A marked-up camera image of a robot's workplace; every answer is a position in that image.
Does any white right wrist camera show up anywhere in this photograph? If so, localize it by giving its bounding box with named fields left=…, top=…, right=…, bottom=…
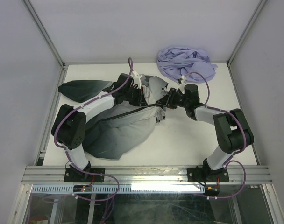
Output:
left=177, top=75, right=186, bottom=93

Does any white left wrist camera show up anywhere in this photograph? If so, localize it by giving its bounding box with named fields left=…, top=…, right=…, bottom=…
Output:
left=131, top=70, right=145, bottom=89

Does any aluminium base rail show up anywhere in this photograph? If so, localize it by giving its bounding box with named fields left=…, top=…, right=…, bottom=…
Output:
left=21, top=162, right=272, bottom=185

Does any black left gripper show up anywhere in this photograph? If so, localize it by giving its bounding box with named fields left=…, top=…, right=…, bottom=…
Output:
left=123, top=86, right=148, bottom=107

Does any aluminium corner post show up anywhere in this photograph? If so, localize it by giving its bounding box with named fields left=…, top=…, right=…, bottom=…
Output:
left=22, top=0, right=65, bottom=67
left=227, top=0, right=269, bottom=67

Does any crumpled lavender cloth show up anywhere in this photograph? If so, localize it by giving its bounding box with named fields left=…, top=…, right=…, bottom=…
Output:
left=157, top=47, right=218, bottom=83

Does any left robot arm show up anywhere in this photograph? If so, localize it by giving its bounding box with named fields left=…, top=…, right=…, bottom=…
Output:
left=51, top=73, right=144, bottom=181

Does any slotted grey cable duct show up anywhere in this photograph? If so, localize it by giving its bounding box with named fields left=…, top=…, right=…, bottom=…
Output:
left=32, top=183, right=205, bottom=194

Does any dark green grey jacket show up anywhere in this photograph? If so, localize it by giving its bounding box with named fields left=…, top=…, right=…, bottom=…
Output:
left=52, top=74, right=168, bottom=166

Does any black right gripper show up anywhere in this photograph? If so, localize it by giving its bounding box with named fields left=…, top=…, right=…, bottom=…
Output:
left=155, top=87, right=188, bottom=109

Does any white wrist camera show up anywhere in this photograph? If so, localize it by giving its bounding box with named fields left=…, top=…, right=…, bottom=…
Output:
left=177, top=75, right=186, bottom=93
left=131, top=70, right=145, bottom=89

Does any left aluminium corner post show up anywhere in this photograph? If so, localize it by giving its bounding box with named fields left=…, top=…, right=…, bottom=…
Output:
left=22, top=0, right=65, bottom=67

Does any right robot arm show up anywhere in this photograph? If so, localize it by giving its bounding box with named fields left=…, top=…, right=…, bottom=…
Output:
left=156, top=84, right=254, bottom=183

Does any right aluminium corner post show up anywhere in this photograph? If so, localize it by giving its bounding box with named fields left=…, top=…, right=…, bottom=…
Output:
left=227, top=0, right=269, bottom=67

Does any purple cable under duct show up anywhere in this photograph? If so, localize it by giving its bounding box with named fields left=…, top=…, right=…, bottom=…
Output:
left=71, top=172, right=122, bottom=224

